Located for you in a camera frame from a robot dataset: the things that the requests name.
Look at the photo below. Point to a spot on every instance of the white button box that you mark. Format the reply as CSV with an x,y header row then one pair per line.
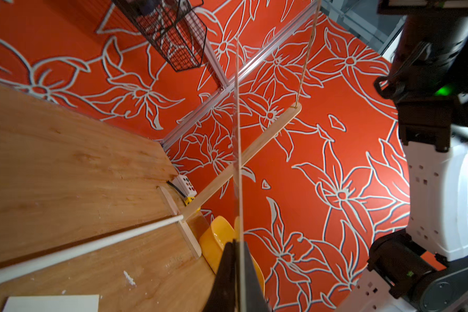
x,y
184,184

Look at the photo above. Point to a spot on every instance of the yellow tape measure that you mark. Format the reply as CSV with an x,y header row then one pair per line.
x,y
188,201

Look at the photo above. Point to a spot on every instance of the white postcard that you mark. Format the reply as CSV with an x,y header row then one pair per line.
x,y
53,303
238,190

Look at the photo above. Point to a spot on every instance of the yellow plastic tray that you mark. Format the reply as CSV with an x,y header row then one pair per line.
x,y
213,240

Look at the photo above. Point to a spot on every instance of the black wire basket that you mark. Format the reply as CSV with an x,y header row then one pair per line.
x,y
172,28

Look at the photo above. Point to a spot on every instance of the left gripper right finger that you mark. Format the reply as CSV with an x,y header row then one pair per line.
x,y
252,298

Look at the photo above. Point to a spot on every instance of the wooden string rack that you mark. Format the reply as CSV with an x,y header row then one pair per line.
x,y
18,270

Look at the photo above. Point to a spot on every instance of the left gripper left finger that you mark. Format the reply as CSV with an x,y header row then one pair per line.
x,y
222,297

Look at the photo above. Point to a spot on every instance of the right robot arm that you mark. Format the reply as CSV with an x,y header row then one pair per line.
x,y
424,267

